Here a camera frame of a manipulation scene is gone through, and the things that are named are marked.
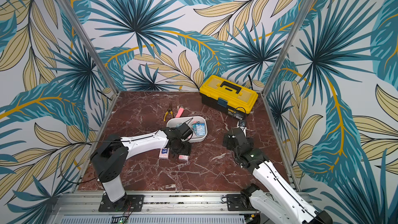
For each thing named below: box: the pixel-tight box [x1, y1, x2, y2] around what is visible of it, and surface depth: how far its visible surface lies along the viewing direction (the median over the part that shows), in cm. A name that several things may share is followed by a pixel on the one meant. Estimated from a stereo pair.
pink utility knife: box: [175, 107, 185, 119], surface depth 109 cm
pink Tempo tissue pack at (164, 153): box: [158, 147, 170, 159], surface depth 89 cm
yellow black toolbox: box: [199, 75, 259, 120], surface depth 100 cm
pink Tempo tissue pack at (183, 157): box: [178, 154, 189, 161], surface depth 87 cm
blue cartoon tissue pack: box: [195, 122, 206, 137], surface depth 94 cm
